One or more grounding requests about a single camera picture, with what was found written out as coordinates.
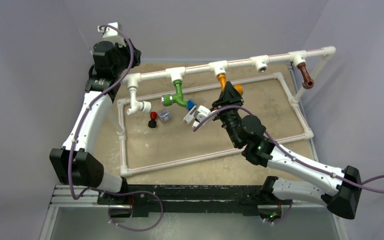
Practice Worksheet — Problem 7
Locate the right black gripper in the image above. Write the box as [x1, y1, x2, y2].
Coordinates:
[208, 81, 243, 148]

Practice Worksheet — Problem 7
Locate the orange plastic faucet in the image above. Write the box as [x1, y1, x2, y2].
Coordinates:
[217, 73, 245, 96]

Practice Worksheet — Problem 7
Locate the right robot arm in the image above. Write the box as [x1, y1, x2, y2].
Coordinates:
[212, 81, 362, 220]

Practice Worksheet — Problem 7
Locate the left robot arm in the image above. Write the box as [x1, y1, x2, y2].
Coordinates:
[49, 39, 141, 205]

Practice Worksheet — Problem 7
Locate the blue small block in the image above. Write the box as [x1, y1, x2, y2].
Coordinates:
[186, 100, 196, 111]

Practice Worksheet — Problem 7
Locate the white plastic clip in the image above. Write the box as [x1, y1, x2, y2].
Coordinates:
[183, 105, 197, 125]

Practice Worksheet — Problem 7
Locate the white plastic faucet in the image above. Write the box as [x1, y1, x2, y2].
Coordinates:
[126, 73, 152, 115]

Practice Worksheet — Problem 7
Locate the green plastic faucet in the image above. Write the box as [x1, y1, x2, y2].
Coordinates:
[161, 80, 188, 108]

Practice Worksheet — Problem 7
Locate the clear plastic small box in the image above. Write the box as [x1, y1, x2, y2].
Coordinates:
[157, 109, 172, 123]

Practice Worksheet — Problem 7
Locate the red and black knob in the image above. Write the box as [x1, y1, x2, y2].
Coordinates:
[147, 111, 158, 129]

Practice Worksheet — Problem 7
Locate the brown plastic faucet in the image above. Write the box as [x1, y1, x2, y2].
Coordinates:
[296, 62, 314, 90]

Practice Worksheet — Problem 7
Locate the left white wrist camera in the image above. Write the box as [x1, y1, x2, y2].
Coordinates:
[97, 26, 127, 48]

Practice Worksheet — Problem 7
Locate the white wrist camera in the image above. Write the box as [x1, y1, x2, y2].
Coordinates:
[97, 26, 127, 48]
[192, 105, 212, 129]

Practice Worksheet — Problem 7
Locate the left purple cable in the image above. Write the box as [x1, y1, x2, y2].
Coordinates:
[67, 24, 136, 201]

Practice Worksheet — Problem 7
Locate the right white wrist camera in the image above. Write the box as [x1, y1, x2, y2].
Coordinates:
[192, 105, 212, 129]

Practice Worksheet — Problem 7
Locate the white PVC pipe frame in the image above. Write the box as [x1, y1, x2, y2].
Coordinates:
[116, 46, 336, 177]

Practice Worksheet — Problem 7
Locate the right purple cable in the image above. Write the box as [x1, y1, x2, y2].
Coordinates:
[192, 105, 384, 196]

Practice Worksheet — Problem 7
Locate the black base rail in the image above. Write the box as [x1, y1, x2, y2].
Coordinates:
[97, 184, 291, 218]

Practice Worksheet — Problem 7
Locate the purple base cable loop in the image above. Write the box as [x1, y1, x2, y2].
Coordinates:
[108, 193, 166, 234]

